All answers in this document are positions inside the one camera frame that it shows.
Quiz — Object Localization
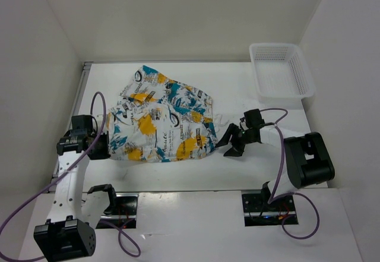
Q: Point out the purple cable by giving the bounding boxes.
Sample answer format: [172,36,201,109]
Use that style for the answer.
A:
[0,91,141,260]
[261,108,321,239]

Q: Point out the patterned white teal yellow shorts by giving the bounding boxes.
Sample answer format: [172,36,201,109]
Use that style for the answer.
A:
[106,65,218,163]

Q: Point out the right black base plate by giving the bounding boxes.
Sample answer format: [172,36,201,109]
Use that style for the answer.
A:
[241,191,299,227]

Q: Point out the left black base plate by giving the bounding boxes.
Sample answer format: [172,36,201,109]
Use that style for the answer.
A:
[96,192,138,229]

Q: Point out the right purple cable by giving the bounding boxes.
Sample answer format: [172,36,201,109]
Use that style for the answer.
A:
[261,108,321,239]

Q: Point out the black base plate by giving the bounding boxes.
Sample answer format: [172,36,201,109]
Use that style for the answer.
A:
[241,191,299,227]
[96,192,138,229]

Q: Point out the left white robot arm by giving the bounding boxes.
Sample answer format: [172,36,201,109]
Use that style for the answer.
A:
[33,115,119,261]

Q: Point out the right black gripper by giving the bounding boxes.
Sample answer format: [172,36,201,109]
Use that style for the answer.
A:
[215,122,256,157]

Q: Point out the aluminium table edge rail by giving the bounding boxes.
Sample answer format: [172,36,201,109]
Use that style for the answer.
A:
[50,61,94,182]

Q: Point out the white plastic basket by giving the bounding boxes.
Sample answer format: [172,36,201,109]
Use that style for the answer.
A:
[249,43,315,100]

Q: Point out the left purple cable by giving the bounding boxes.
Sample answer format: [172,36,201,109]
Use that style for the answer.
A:
[0,91,141,260]

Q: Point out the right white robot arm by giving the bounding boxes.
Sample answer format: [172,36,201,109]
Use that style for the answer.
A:
[216,108,335,210]

